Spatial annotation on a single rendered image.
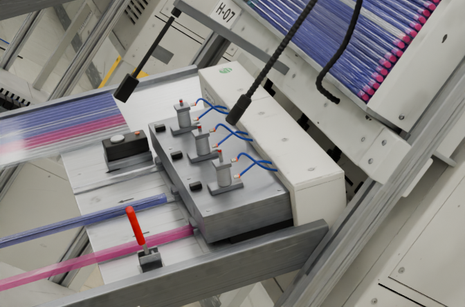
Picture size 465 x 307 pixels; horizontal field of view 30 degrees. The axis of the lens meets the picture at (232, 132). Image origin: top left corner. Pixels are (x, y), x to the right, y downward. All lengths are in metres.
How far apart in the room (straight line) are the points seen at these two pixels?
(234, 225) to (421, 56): 0.36
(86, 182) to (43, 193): 1.27
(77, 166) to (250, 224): 0.42
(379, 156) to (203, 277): 0.30
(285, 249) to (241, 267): 0.07
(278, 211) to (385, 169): 0.17
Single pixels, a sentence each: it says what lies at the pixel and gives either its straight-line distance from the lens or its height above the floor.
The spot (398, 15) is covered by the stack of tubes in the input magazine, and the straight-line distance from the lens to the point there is 1.29.
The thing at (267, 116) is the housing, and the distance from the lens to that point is 1.45.
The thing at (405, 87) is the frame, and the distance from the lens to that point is 1.21.
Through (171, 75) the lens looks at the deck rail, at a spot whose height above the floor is 1.17.
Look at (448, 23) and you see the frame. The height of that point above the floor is 1.54.
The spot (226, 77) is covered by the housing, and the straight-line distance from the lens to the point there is 1.61.
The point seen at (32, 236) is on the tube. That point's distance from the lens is 1.39.
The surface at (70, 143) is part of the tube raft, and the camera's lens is 1.63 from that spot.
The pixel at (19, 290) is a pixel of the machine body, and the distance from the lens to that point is 1.92.
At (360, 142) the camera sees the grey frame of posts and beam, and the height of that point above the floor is 1.34.
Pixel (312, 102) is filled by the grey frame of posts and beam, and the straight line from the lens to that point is 1.40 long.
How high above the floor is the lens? 1.46
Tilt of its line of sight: 10 degrees down
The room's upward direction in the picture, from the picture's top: 35 degrees clockwise
